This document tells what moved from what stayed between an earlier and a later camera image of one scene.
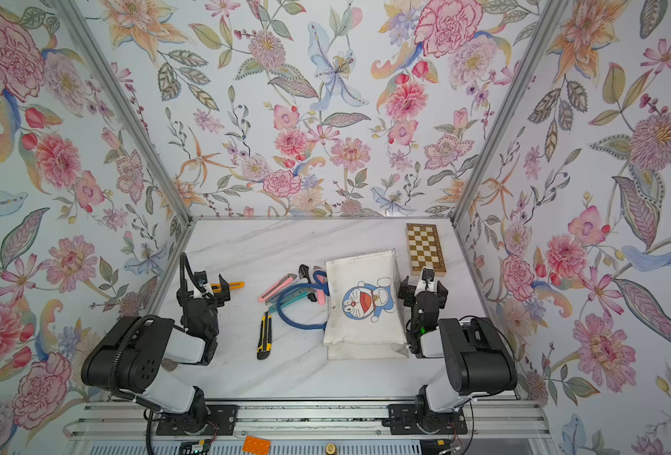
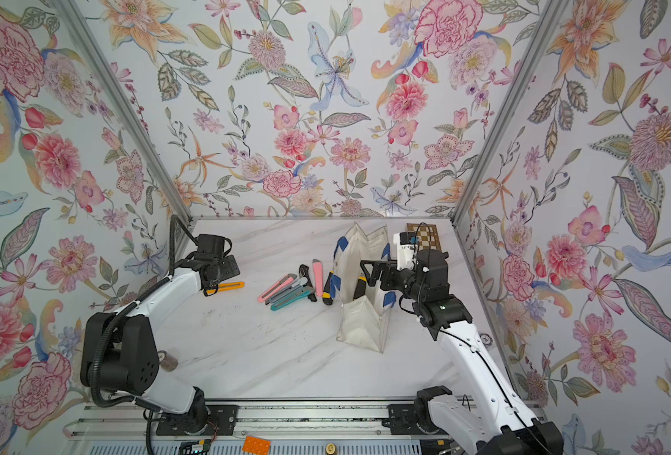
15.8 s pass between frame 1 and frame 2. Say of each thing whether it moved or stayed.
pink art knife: stayed
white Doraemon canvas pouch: moved
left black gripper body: moved
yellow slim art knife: stayed
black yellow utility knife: moved
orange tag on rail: stayed
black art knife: stayed
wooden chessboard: stayed
